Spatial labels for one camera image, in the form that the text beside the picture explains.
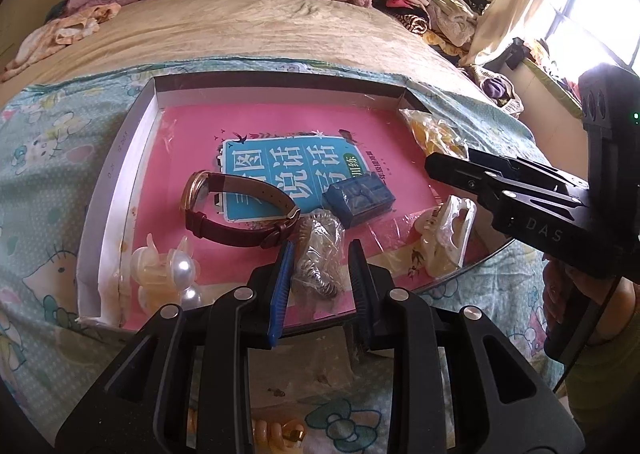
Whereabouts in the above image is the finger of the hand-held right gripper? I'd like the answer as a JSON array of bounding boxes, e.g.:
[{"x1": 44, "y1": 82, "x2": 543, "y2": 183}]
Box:
[
  {"x1": 466, "y1": 149, "x2": 591, "y2": 195},
  {"x1": 424, "y1": 153, "x2": 587, "y2": 215}
]

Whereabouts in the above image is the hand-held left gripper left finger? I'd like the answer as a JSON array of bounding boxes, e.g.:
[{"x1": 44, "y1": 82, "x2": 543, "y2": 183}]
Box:
[{"x1": 55, "y1": 240, "x2": 298, "y2": 454}]

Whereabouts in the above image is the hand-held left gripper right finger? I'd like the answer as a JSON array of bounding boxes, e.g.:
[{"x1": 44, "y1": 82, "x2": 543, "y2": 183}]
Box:
[{"x1": 347, "y1": 238, "x2": 587, "y2": 454}]

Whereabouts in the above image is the yellow hair clip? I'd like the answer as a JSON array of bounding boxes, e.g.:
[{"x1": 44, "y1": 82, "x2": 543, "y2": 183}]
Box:
[{"x1": 399, "y1": 108, "x2": 469, "y2": 161}]

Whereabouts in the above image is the bagged spiral hair tie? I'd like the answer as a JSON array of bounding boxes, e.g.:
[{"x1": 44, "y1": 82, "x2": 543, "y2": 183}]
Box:
[{"x1": 291, "y1": 213, "x2": 352, "y2": 301}]

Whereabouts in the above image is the cream white hair claw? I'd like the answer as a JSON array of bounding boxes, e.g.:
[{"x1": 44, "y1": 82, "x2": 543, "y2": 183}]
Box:
[{"x1": 414, "y1": 194, "x2": 479, "y2": 278}]

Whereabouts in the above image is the brown leather wrist watch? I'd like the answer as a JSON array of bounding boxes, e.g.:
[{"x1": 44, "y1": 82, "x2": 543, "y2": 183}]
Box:
[{"x1": 179, "y1": 169, "x2": 303, "y2": 251}]

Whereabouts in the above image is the blue small packet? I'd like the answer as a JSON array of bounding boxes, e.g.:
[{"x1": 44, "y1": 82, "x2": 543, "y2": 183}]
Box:
[{"x1": 320, "y1": 170, "x2": 399, "y2": 231}]

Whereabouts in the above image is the pearl hair claw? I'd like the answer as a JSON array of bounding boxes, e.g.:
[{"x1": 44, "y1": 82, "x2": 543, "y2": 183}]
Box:
[{"x1": 119, "y1": 233, "x2": 207, "y2": 313}]

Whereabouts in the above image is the grey cardboard box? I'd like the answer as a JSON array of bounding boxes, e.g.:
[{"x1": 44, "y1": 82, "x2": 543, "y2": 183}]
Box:
[{"x1": 75, "y1": 70, "x2": 517, "y2": 335}]

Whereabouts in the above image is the person's right forearm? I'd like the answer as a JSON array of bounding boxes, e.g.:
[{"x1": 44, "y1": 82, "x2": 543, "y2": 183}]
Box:
[{"x1": 565, "y1": 278, "x2": 640, "y2": 437}]

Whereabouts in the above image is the person's right hand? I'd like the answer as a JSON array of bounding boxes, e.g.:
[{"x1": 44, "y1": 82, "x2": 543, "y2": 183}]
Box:
[{"x1": 542, "y1": 261, "x2": 568, "y2": 335}]

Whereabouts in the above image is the white earring card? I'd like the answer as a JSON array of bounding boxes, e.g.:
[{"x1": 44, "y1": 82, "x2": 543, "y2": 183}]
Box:
[{"x1": 244, "y1": 323, "x2": 362, "y2": 411}]

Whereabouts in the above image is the purple cloth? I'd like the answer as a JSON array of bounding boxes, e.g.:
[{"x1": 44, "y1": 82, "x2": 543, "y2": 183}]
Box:
[{"x1": 461, "y1": 64, "x2": 524, "y2": 115}]

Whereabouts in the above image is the beige ribbed hair clip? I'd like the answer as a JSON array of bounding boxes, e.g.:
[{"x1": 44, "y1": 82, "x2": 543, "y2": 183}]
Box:
[{"x1": 249, "y1": 415, "x2": 309, "y2": 454}]

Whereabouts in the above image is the pile of mixed clothes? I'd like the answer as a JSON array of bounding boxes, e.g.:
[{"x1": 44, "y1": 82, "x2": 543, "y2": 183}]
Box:
[{"x1": 369, "y1": 0, "x2": 489, "y2": 58}]

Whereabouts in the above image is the pink book with blue label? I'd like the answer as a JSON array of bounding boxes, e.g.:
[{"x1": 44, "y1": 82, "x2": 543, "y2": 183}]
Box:
[{"x1": 119, "y1": 102, "x2": 492, "y2": 331}]

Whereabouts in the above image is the beige bedspread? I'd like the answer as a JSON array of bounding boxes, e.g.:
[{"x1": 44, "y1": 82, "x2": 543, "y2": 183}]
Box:
[{"x1": 0, "y1": 0, "x2": 467, "y2": 105}]

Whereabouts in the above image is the cat print light blue blanket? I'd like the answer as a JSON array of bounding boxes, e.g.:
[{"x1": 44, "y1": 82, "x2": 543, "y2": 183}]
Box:
[{"x1": 0, "y1": 55, "x2": 577, "y2": 454}]

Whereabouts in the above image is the cream pink garment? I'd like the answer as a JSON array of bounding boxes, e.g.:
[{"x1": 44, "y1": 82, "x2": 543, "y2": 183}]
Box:
[{"x1": 0, "y1": 0, "x2": 124, "y2": 83}]

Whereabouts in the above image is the black bracket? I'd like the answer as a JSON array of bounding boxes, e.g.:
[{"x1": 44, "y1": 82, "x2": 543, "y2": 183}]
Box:
[{"x1": 504, "y1": 36, "x2": 532, "y2": 70}]

